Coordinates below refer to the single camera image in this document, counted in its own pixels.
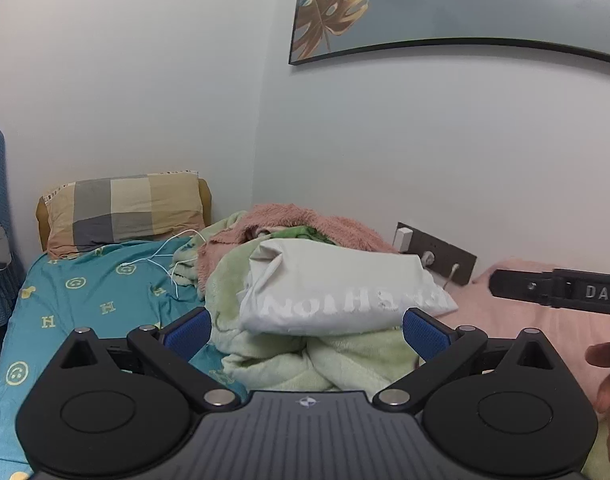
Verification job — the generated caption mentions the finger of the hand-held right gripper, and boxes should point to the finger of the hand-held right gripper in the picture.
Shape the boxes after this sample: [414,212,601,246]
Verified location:
[488,269,556,307]

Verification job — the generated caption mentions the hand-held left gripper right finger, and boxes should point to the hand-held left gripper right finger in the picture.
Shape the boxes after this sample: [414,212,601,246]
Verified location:
[372,308,566,413]

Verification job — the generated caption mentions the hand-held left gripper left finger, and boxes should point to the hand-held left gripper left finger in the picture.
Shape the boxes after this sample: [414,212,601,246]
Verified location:
[50,306,241,411]

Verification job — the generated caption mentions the white shirt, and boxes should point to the white shirt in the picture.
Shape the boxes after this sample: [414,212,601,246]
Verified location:
[238,237,459,336]

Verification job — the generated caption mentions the pink bed cover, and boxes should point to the pink bed cover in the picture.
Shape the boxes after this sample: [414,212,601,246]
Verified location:
[432,259,610,418]

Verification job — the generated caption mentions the light green fleece blanket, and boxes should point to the light green fleece blanket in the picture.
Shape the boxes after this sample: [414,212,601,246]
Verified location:
[172,210,423,393]

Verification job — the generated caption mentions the white charger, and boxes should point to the white charger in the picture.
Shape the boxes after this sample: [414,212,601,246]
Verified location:
[392,226,415,254]

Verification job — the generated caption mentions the teal patterned bed sheet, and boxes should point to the teal patterned bed sheet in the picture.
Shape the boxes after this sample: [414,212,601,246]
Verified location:
[0,237,248,480]

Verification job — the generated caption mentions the mustard yellow pillow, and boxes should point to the mustard yellow pillow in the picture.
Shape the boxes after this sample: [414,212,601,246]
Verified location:
[36,178,212,253]

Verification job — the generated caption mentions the plaid pillow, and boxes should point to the plaid pillow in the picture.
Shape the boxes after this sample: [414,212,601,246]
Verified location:
[41,171,206,260]

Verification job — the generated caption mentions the dark wall socket panel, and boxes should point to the dark wall socket panel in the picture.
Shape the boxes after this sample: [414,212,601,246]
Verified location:
[392,221,478,287]

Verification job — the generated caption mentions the thin white cable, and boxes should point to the thin white cable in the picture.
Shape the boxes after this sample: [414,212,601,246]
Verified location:
[122,229,208,302]

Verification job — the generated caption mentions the framed leaf wall picture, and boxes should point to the framed leaf wall picture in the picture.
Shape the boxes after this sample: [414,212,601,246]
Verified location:
[288,0,610,68]

